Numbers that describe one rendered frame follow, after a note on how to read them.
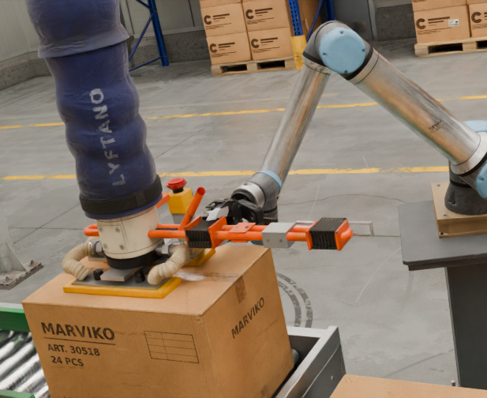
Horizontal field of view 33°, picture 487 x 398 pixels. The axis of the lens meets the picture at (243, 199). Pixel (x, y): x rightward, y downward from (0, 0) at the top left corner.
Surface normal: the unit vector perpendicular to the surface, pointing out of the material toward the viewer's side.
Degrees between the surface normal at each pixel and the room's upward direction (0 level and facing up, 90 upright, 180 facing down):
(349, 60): 89
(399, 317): 0
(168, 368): 90
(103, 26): 102
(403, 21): 89
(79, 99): 80
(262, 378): 90
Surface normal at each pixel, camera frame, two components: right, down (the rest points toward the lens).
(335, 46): -0.02, 0.31
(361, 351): -0.19, -0.93
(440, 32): -0.46, 0.42
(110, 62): 0.75, 0.29
